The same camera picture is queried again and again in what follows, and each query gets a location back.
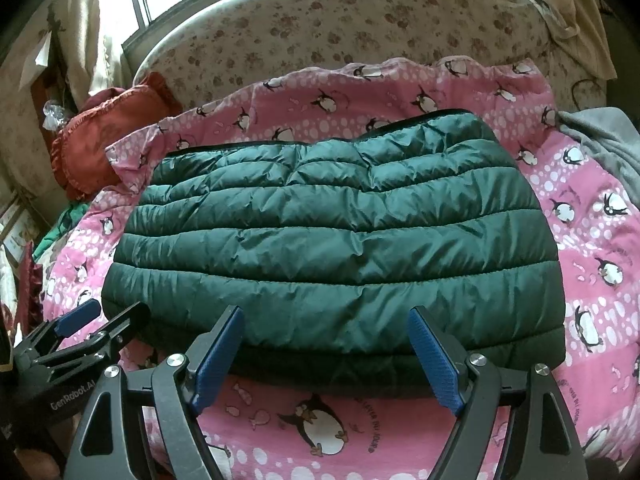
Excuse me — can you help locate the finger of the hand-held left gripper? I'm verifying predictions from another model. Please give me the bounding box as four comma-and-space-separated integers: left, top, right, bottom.
15, 299, 101, 356
30, 302, 151, 367

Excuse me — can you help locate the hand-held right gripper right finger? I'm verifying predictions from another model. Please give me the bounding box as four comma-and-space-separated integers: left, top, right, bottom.
407, 305, 588, 480

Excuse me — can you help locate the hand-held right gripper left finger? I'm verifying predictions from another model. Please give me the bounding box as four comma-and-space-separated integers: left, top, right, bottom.
62, 305, 246, 480

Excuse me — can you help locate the dark green puffer jacket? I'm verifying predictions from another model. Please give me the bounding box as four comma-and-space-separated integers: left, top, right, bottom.
102, 108, 568, 396

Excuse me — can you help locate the green cloth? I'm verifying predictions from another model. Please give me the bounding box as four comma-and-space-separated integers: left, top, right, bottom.
32, 200, 96, 261

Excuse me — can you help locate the pink penguin print blanket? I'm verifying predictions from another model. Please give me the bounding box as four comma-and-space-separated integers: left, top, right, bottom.
40, 55, 640, 480

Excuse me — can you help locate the red frilled cushion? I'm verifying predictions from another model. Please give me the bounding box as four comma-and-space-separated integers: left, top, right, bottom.
50, 72, 183, 201

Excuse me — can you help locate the clear plastic bag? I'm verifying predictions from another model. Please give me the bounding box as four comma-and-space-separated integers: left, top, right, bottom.
42, 100, 76, 131

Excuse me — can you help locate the grey cloth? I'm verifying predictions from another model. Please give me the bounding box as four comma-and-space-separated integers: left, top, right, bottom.
555, 107, 640, 221

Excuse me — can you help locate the beige floral curtain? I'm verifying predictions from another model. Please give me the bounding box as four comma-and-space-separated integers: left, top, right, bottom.
0, 0, 138, 196

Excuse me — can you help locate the cream cloth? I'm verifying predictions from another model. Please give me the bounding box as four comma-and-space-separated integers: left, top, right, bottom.
485, 0, 618, 81

